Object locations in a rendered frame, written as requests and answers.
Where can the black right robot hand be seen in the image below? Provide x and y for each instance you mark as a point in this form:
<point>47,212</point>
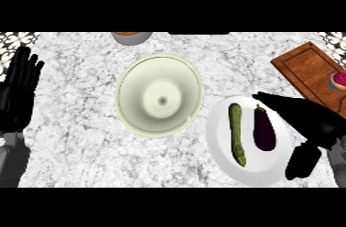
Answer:
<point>310,117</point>

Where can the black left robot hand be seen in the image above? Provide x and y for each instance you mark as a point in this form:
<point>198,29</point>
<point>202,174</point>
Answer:
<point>14,93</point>

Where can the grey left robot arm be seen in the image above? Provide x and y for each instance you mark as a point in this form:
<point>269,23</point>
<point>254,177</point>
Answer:
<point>10,160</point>

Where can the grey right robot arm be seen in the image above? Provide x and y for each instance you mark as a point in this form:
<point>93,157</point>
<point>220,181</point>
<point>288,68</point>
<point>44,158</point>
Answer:
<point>338,163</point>

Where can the purple eggplant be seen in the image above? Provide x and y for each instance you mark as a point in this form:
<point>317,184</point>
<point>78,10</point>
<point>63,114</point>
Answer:
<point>263,130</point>

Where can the white oval plate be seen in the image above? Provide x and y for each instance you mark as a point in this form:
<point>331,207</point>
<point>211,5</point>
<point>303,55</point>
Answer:
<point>251,139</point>

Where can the pale green bowl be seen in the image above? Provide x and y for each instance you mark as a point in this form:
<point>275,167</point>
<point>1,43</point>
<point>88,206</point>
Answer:
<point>158,95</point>

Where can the brown wooden cutting board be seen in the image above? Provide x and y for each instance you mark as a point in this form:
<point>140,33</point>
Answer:
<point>314,75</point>

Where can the green cucumber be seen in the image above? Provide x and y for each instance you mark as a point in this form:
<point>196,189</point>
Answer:
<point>236,134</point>

